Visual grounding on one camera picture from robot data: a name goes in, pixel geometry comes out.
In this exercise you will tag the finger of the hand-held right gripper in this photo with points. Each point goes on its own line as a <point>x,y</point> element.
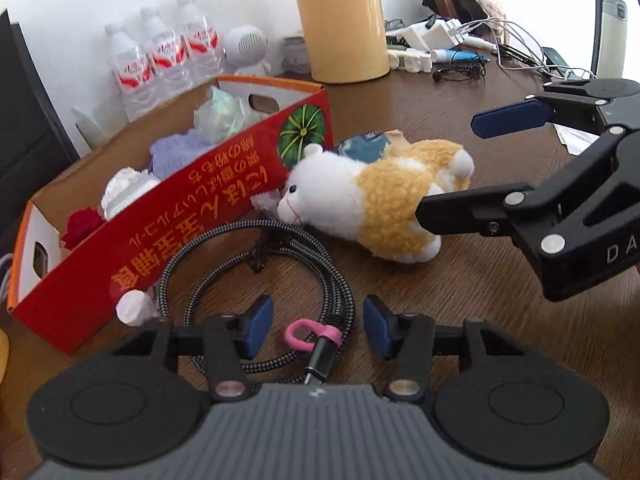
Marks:
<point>510,117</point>
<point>470,210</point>

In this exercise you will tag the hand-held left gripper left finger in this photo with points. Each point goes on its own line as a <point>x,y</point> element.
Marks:
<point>260,325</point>

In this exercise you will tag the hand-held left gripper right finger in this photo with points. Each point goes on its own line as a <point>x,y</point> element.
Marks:
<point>377,325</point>

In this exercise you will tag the white and tan plush toy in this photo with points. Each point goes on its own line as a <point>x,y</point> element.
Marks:
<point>350,195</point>

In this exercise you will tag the blue patterned pouch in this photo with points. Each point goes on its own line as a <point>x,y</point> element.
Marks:
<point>365,147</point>

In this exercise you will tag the red cardboard box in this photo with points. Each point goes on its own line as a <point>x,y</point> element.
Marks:
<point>150,250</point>

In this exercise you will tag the purple linen pouch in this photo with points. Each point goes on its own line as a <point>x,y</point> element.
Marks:
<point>175,155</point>

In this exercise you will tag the white cloth flower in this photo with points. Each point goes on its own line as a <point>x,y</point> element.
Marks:
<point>125,190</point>

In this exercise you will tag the red fabric rose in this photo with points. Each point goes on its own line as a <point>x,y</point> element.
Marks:
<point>82,225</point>

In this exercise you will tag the iridescent organza cloth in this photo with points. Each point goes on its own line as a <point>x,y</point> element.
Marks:
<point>220,115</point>

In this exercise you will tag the white paper sheet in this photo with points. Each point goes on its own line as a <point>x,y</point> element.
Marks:
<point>575,140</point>

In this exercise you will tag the black earphones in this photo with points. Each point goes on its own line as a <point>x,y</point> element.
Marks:
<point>452,75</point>

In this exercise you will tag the blue pen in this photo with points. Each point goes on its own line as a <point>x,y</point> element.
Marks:
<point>460,55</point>

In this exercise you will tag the brown bag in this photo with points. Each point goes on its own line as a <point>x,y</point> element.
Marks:
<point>460,0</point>

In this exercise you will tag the white upright appliance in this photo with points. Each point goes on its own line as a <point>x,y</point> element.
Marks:
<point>612,35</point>

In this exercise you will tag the yellow thermos jug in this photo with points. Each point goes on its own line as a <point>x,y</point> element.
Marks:
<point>340,25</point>

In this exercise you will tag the grey glass cup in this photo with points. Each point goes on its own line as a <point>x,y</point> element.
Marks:
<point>95,125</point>

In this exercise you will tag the white round speaker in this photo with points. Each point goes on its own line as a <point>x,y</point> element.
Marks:
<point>247,45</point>

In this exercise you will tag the clear water bottle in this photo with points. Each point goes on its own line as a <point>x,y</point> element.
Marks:
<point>127,72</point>
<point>165,52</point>
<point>200,40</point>

